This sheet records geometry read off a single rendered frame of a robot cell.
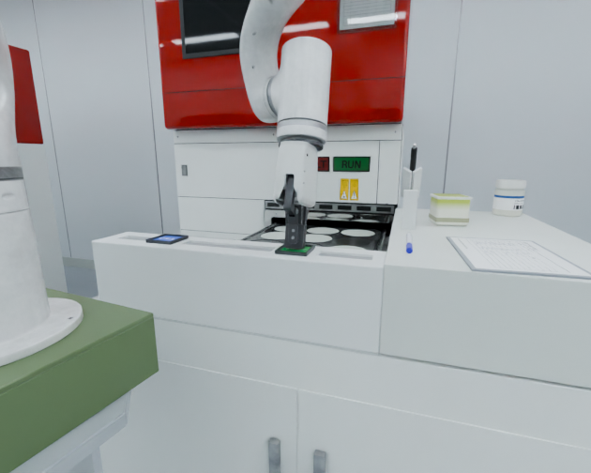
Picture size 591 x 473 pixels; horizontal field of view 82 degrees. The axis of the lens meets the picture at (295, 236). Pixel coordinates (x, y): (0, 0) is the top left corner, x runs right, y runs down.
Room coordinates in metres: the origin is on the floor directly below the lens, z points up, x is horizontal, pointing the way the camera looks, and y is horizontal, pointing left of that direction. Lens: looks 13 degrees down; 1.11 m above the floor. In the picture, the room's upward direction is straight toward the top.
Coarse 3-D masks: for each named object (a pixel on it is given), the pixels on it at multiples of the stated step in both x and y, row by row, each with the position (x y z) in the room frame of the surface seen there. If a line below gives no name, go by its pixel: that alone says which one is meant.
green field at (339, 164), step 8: (336, 160) 1.12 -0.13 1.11; (344, 160) 1.12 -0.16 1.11; (352, 160) 1.11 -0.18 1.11; (360, 160) 1.10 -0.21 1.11; (368, 160) 1.09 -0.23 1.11; (336, 168) 1.12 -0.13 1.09; (344, 168) 1.12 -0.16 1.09; (352, 168) 1.11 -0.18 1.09; (360, 168) 1.10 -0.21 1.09; (368, 168) 1.09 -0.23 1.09
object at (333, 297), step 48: (96, 240) 0.64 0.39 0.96; (144, 240) 0.66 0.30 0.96; (192, 240) 0.64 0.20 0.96; (240, 240) 0.64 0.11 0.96; (144, 288) 0.60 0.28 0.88; (192, 288) 0.57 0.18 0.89; (240, 288) 0.54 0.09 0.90; (288, 288) 0.52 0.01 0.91; (336, 288) 0.49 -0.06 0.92; (288, 336) 0.52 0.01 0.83; (336, 336) 0.49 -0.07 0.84
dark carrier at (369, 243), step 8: (280, 224) 1.12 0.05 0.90; (264, 232) 1.00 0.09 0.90; (376, 232) 1.00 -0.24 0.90; (248, 240) 0.89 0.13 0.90; (256, 240) 0.90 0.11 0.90; (264, 240) 0.90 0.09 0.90; (272, 240) 0.90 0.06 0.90; (280, 240) 0.89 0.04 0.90; (328, 240) 0.89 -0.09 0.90; (336, 240) 0.90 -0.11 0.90; (344, 240) 0.90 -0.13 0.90; (352, 240) 0.90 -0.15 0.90; (360, 240) 0.90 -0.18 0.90; (368, 240) 0.90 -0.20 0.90; (376, 240) 0.89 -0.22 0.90; (368, 248) 0.81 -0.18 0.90
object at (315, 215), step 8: (272, 216) 1.18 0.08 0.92; (280, 216) 1.17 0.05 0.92; (312, 216) 1.14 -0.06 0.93; (320, 216) 1.13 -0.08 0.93; (328, 216) 1.12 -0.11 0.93; (336, 216) 1.11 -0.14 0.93; (344, 216) 1.10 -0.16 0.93; (352, 216) 1.10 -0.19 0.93; (360, 216) 1.09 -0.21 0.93; (368, 216) 1.08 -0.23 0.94; (376, 216) 1.07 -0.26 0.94; (384, 216) 1.07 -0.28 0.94; (392, 216) 1.06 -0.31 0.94; (384, 240) 1.06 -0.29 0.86
